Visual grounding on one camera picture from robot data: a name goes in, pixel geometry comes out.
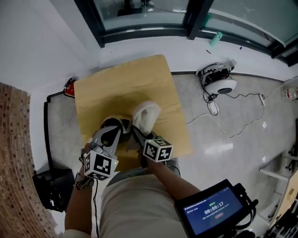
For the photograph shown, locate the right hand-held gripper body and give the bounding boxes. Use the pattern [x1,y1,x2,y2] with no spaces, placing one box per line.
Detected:
[137,138,175,168]

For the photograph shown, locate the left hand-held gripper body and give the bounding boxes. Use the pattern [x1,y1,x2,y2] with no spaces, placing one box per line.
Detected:
[82,139,120,182]

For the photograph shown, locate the white fluffy cloth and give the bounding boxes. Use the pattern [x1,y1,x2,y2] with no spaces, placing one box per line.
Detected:
[132,100,162,137]

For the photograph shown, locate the person's right forearm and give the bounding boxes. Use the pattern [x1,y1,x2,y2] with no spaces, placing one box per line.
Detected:
[144,159,201,201]

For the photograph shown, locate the person's left forearm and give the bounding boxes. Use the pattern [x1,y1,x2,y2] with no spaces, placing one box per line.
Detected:
[63,173,99,233]

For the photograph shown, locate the person's left hand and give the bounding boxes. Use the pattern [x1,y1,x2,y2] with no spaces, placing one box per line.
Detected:
[80,142,94,160]

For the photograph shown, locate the person's grey jeans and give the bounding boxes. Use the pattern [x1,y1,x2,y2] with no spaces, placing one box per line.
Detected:
[105,157,182,187]

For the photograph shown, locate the black box on floor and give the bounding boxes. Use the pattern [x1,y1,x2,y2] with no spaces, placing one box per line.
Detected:
[32,168,75,212]

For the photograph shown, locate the red fire extinguisher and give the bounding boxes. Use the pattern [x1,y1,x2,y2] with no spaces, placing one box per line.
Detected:
[63,77,77,100]

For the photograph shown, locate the person's white shirt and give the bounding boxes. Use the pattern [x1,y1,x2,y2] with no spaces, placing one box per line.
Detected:
[62,173,185,238]

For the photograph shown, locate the black tablet screen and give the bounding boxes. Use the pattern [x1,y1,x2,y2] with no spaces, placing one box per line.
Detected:
[174,178,251,238]

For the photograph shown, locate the white round device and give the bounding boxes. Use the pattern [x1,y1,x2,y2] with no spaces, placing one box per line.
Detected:
[195,59,238,95]

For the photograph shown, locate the teal roll on floor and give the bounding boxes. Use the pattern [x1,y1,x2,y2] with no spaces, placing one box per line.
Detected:
[209,31,224,47]

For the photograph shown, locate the white shelf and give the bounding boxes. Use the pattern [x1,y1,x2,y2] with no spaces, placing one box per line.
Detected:
[259,152,298,182]

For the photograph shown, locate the wooden board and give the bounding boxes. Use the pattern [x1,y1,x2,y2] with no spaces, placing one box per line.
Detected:
[269,169,298,230]

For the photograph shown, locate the clear plastic bottle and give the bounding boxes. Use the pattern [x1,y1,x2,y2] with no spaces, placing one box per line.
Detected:
[280,86,298,101]

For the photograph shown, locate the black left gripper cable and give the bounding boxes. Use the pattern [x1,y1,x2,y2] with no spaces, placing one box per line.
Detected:
[92,179,100,238]

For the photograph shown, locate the white floor cable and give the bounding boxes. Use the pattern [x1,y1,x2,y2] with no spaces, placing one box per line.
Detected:
[185,92,266,139]

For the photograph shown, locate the black tablet mount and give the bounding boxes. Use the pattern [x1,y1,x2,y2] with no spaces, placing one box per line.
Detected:
[232,183,259,231]

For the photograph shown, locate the dark window frame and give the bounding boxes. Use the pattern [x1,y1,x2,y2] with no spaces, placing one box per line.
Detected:
[74,0,298,67]

